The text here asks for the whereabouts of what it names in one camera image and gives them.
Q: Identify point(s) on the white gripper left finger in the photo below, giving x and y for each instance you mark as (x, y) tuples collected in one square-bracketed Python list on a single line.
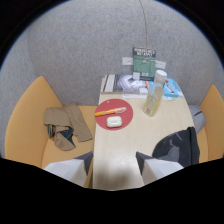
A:
[(71, 169)]

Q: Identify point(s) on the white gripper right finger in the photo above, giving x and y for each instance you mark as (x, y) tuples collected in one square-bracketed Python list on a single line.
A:
[(156, 168)]

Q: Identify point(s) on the orange bench seat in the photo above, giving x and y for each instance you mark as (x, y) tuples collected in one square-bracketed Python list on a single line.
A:
[(43, 130), (210, 124)]

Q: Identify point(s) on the white earbuds case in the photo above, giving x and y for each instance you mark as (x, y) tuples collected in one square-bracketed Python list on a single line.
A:
[(113, 121)]

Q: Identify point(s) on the yellow liquid bottle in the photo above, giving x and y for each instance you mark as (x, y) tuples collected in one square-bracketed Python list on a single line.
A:
[(153, 103)]

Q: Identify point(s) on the red round mat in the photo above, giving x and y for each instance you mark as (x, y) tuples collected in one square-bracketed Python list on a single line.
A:
[(114, 114)]

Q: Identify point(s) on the orange pen in wrapper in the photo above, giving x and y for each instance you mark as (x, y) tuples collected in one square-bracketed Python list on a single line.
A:
[(109, 111)]

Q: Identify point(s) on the blue packet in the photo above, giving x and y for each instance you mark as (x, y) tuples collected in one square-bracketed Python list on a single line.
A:
[(171, 88)]

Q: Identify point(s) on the clear jar white lid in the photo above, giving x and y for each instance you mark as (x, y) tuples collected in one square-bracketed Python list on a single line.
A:
[(160, 77)]

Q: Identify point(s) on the green book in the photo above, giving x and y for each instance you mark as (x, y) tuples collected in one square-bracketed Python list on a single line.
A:
[(144, 63)]

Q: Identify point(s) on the white wall socket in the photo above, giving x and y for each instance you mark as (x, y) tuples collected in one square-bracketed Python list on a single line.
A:
[(127, 61), (160, 64)]

